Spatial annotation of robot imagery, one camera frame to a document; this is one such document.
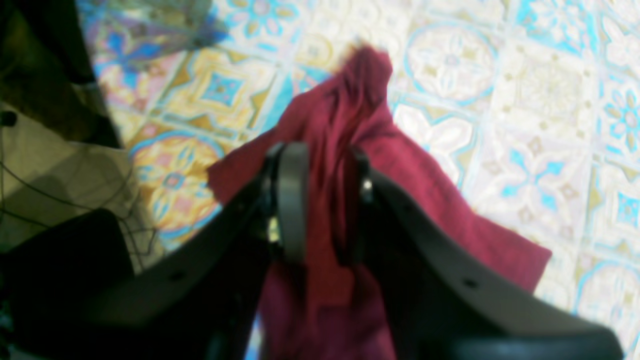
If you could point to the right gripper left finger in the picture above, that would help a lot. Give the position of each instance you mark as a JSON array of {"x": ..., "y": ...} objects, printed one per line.
[{"x": 73, "y": 295}]

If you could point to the patterned tablecloth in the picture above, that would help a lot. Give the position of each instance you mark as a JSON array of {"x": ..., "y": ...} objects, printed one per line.
[{"x": 530, "y": 106}]

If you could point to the maroon t-shirt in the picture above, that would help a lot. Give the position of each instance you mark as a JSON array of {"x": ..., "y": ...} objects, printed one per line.
[{"x": 328, "y": 311}]

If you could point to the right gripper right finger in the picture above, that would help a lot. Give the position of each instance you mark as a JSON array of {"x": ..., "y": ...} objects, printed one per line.
[{"x": 439, "y": 302}]

